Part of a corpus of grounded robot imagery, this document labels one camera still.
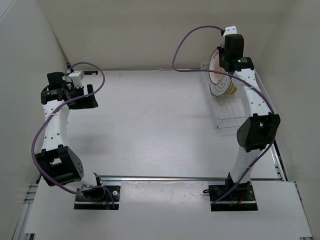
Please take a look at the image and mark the orange sunburst plate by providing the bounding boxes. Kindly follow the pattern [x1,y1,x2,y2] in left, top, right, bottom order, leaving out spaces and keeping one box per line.
[208,49,225,85]

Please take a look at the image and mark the black label sticker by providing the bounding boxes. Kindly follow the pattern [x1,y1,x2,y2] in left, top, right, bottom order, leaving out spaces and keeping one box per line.
[83,71,98,76]

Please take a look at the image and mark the purple cable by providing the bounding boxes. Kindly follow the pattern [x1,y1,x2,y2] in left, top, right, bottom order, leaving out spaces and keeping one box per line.
[172,25,276,208]
[32,61,116,210]

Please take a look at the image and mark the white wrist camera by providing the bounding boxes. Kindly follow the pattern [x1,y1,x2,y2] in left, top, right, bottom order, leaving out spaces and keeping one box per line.
[221,26,238,37]
[68,71,85,88]

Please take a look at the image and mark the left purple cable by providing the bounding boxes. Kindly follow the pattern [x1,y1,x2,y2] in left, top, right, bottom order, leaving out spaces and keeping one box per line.
[32,61,116,210]

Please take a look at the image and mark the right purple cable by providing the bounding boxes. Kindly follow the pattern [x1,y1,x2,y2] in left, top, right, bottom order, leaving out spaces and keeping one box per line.
[172,25,276,208]

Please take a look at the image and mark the cream plate with dark mark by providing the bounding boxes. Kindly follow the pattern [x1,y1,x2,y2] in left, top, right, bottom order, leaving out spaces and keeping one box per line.
[225,83,236,96]

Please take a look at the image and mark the cream plate with red seal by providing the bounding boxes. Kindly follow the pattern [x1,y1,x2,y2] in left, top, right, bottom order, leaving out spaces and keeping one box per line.
[230,86,237,95]

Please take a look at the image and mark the white wire dish rack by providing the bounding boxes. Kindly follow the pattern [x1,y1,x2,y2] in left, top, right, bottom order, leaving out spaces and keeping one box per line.
[202,72,246,129]

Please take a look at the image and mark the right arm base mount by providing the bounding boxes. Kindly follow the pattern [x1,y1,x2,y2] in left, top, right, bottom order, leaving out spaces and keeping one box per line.
[202,184,258,212]

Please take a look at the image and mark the white front board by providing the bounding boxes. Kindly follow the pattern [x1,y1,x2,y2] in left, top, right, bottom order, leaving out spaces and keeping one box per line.
[25,181,312,240]

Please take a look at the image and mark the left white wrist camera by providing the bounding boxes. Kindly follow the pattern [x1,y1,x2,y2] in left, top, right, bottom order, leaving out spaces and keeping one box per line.
[68,71,85,88]

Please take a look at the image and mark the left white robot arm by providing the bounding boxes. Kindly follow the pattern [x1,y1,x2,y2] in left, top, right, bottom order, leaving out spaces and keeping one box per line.
[35,71,105,200]

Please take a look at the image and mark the white green-rimmed plate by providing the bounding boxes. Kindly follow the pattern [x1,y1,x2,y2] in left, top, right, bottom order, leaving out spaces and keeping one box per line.
[210,75,232,97]

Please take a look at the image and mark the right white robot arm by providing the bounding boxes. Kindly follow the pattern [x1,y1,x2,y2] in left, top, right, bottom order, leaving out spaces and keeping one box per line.
[218,33,280,200]

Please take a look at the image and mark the aluminium frame rail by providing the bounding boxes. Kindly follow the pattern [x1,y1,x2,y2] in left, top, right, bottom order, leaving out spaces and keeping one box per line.
[39,174,283,183]

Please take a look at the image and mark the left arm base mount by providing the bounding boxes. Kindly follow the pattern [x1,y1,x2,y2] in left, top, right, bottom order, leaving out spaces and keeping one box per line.
[73,182,121,211]

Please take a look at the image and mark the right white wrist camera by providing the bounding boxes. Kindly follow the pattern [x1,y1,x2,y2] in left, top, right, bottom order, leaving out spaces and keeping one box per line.
[221,26,238,37]

